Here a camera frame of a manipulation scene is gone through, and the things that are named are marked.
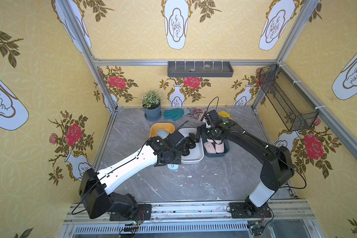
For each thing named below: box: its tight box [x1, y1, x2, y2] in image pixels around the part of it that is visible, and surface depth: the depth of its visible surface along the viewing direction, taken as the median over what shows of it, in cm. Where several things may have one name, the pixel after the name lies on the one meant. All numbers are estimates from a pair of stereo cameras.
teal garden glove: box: [163, 107, 185, 121], surface depth 116 cm
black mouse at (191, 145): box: [185, 136, 196, 149], surface depth 99 cm
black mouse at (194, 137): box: [188, 132, 200, 143], surface depth 100 cm
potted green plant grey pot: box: [140, 89, 165, 122], surface depth 106 cm
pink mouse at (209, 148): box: [203, 141, 217, 154], surface depth 97 cm
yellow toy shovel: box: [218, 110, 234, 120], surface depth 119 cm
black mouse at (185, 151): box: [181, 146, 190, 157], surface depth 96 cm
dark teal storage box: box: [202, 138, 230, 158], surface depth 97 cm
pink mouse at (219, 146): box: [214, 139, 225, 154], surface depth 97 cm
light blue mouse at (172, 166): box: [167, 163, 179, 171], surface depth 75 cm
